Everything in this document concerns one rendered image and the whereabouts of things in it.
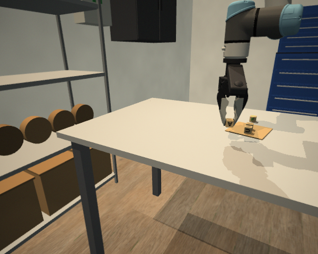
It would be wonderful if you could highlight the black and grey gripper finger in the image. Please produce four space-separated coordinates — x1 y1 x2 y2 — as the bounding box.
217 88 229 126
233 89 248 125

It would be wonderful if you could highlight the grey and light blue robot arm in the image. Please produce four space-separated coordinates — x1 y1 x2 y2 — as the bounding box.
222 0 304 94

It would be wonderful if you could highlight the orange mat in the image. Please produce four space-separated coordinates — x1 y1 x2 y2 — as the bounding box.
225 122 272 140

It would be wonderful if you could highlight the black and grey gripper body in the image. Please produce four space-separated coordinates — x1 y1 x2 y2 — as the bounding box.
218 58 247 98

